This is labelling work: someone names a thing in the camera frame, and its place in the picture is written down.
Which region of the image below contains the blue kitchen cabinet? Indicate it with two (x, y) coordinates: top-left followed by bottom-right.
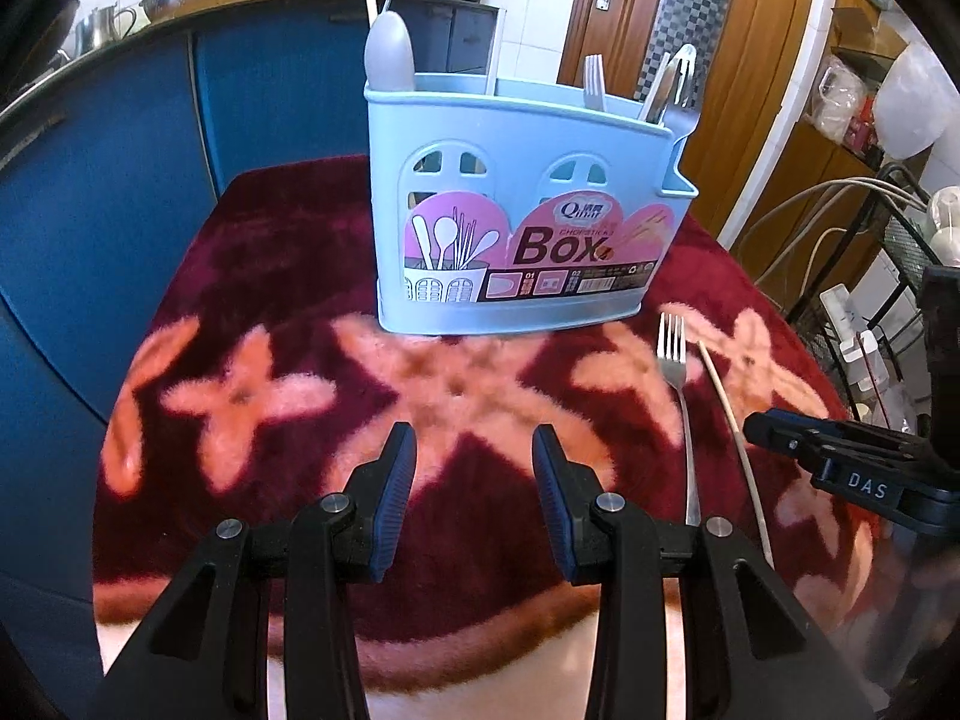
(0, 6), (500, 616)

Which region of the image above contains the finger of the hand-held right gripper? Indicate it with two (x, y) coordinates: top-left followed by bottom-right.
(745, 409), (826, 470)

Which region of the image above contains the white plastic bag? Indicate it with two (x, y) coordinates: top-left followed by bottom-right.
(874, 41), (960, 158)

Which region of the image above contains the black wire rack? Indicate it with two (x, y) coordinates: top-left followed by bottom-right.
(784, 161), (960, 436)

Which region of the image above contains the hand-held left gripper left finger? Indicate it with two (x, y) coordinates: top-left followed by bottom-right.
(86, 422), (418, 720)

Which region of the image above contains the light blue plastic utensil holder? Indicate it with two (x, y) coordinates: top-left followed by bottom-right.
(364, 71), (698, 336)

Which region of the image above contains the bundle of white cables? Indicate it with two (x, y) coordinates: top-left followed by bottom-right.
(739, 176), (931, 316)

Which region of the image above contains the wooden countertop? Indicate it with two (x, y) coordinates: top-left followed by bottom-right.
(0, 0), (500, 128)

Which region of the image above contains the clear plastic container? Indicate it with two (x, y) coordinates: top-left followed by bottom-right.
(802, 54), (867, 140)

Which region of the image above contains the wooden shelf unit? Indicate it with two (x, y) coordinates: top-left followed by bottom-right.
(731, 0), (960, 301)

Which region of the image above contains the wooden door with glass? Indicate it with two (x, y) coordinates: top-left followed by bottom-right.
(556, 0), (826, 241)

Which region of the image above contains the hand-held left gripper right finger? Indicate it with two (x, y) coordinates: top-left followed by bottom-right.
(531, 426), (875, 720)

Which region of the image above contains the steel wok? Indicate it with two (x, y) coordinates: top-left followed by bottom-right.
(0, 0), (82, 87)

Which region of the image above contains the red packet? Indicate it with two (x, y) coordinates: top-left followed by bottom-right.
(844, 94), (880, 151)

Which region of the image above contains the dark red floral blanket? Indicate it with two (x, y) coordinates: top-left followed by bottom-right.
(94, 154), (875, 720)

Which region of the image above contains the steel pitcher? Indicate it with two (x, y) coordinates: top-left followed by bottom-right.
(75, 6), (138, 53)

